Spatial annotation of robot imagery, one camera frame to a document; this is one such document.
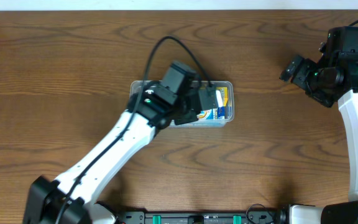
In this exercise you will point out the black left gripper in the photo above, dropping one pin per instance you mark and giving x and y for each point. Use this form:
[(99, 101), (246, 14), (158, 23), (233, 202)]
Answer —
[(192, 104)]

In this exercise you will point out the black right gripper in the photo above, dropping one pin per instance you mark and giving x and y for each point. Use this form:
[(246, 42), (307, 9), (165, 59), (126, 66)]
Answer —
[(299, 74)]

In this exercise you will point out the yellow Woods box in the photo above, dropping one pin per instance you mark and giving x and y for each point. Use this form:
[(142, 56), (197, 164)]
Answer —
[(224, 94)]

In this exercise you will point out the blue Kool Fever box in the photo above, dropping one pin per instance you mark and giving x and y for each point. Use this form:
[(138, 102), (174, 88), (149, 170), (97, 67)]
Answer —
[(212, 114)]

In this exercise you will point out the white blue toothpaste box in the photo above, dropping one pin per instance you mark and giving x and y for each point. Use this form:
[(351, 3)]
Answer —
[(219, 99)]

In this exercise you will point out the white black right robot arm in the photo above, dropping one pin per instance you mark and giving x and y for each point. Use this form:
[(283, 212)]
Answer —
[(340, 50)]

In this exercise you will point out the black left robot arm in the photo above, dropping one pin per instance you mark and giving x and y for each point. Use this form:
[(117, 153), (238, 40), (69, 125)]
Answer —
[(72, 197)]

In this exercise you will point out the clear plastic container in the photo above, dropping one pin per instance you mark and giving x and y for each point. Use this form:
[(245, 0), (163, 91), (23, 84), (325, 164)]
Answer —
[(159, 102)]

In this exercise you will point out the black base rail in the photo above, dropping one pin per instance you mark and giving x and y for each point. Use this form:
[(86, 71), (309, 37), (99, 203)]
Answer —
[(256, 213)]

